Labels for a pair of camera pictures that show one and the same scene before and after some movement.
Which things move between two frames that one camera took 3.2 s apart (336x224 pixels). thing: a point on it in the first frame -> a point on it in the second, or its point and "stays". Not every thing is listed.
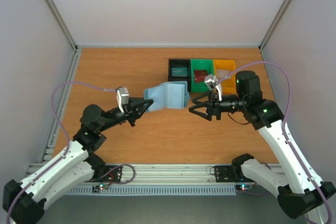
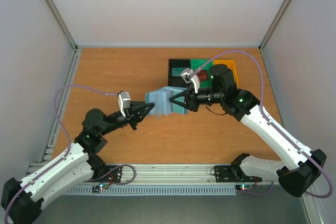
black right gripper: (214, 107) -> (192, 100)
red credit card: (199, 75) stays
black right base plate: (225, 173) stays
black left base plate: (114, 176) stays
